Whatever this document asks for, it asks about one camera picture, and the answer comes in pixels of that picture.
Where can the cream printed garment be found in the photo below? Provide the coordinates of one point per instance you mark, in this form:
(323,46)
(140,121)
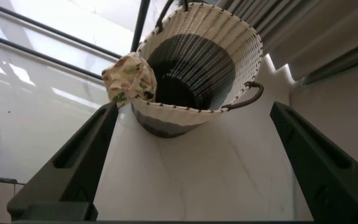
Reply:
(129,77)

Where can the beige curtain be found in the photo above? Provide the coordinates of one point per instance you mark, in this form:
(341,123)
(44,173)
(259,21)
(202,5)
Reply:
(306,31)

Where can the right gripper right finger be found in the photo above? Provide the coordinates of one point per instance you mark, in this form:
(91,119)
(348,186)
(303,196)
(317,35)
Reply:
(346,199)

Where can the white laundry basket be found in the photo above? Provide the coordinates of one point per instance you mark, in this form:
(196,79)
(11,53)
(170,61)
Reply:
(228,46)

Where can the black clothes rack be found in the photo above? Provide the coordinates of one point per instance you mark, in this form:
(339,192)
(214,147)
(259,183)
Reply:
(140,25)

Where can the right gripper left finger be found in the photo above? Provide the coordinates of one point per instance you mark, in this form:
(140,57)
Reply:
(82,186)

